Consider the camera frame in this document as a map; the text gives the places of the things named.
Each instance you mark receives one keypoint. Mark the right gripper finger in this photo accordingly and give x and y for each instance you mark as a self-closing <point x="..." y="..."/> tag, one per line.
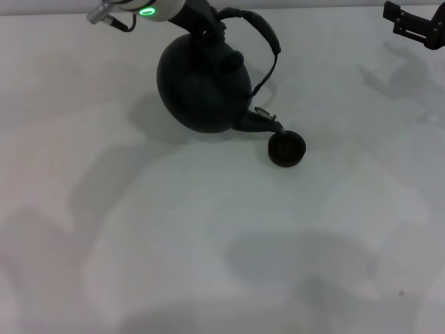
<point x="406" y="22"/>

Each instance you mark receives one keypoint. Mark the black round teapot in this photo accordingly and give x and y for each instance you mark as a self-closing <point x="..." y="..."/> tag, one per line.
<point x="201" y="94"/>

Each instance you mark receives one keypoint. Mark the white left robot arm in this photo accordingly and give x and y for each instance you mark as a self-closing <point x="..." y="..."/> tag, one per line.
<point x="156" y="7"/>

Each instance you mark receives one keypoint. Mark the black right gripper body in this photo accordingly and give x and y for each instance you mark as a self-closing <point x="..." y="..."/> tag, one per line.
<point x="437" y="28"/>

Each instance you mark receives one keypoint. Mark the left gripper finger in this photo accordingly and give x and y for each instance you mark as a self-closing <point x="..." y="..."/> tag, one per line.
<point x="201" y="36"/>
<point x="217" y="31"/>

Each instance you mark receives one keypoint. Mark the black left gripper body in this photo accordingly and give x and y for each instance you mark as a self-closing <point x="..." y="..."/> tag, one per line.
<point x="196" y="15"/>

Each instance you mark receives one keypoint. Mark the small black teacup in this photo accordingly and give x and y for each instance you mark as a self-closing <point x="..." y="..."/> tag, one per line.
<point x="286" y="149"/>

